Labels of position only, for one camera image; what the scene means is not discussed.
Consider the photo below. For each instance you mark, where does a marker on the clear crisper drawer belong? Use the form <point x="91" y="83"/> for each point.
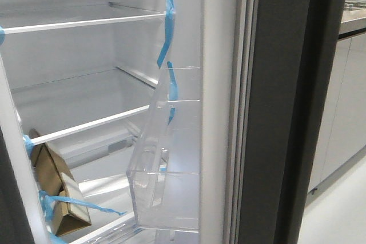
<point x="122" y="230"/>

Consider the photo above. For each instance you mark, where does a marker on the glass fridge shelf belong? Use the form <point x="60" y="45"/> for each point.
<point x="14" y="22"/>
<point x="64" y="107"/>

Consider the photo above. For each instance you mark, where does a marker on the upper left blue tape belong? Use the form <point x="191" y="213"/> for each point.
<point x="2" y="35"/>

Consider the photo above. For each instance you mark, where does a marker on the left grey fridge door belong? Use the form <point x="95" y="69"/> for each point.
<point x="14" y="224"/>

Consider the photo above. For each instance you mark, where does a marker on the upper glass fridge shelf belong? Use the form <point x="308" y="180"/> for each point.
<point x="14" y="22"/>

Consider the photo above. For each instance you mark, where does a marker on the upper right blue tape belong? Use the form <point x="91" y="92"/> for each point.
<point x="169" y="31"/>

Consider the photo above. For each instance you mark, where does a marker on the middle glass fridge shelf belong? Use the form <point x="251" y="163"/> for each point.
<point x="64" y="107"/>

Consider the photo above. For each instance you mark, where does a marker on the dark grey fridge door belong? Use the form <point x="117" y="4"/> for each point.
<point x="266" y="70"/>

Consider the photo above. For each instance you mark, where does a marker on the grey kitchen counter cabinet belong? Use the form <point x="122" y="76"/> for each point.
<point x="341" y="141"/>

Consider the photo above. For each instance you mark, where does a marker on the middle left blue tape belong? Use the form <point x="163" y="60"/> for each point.
<point x="29" y="145"/>

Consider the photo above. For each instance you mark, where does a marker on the blue tape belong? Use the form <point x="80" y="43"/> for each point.
<point x="2" y="35"/>
<point x="173" y="91"/>
<point x="169" y="31"/>
<point x="29" y="145"/>
<point x="47" y="201"/>

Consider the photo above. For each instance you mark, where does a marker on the lower right blue tape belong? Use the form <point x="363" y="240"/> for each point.
<point x="173" y="91"/>

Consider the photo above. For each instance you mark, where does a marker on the clear plastic door bin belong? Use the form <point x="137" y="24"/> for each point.
<point x="164" y="171"/>

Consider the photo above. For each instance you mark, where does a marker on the lower left blue tape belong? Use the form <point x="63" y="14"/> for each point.
<point x="47" y="201"/>

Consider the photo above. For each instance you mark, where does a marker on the brown cardboard box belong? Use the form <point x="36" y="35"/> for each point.
<point x="55" y="178"/>

